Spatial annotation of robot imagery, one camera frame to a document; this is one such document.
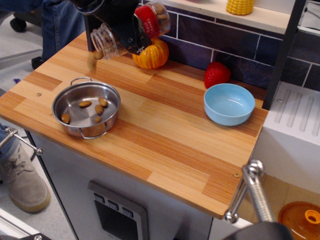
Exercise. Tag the wooden upper shelf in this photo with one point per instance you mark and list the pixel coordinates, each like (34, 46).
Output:
(269, 15)

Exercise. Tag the metal towel rail left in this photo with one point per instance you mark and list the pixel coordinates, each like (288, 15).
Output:
(12, 132)

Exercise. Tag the falling almond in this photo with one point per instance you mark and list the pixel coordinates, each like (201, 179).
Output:
(98, 55)

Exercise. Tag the stainless steel pot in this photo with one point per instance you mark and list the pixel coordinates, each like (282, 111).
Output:
(85, 122)

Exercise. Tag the black office chair base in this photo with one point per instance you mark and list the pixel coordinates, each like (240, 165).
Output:
(19, 24)

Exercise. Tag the white toy sink drainer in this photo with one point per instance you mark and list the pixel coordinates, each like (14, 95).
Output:
(293, 118)

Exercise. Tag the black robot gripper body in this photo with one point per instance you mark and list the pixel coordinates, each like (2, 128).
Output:
(117, 14)

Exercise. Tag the orange pot lid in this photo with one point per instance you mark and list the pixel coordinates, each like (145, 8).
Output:
(302, 219)

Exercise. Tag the yellow toy corn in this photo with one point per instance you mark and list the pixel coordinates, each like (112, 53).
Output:
(240, 7)

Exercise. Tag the beige suede shoe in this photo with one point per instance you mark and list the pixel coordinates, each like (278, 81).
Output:
(26, 189)

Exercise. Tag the black shelf post left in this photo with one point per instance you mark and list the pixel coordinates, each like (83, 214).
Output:
(90, 23)

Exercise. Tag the red toy strawberry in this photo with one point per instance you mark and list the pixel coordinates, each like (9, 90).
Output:
(216, 73)

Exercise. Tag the almond in pot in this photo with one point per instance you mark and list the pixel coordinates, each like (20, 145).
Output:
(84, 104)
(99, 109)
(103, 102)
(65, 118)

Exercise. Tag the black rounded object foreground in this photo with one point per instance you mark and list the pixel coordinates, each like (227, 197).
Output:
(262, 231)

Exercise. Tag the clear almond jar red label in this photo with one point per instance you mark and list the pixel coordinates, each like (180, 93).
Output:
(152, 17)

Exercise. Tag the black shelf post right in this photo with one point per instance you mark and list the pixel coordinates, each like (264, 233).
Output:
(289, 36)

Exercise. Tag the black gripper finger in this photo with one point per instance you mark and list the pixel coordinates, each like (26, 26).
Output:
(136, 42)

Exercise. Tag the black shelf post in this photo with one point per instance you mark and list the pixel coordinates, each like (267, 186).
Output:
(90, 23)
(289, 36)

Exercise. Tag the grey oven control panel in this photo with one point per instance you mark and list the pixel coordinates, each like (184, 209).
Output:
(120, 218)

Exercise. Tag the orange toy pumpkin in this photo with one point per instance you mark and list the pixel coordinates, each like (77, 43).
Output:
(154, 56)

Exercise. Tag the light blue bowl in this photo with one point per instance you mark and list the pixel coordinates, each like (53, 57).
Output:
(228, 104)

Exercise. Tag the blue jeans leg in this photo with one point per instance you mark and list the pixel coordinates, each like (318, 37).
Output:
(61, 22)

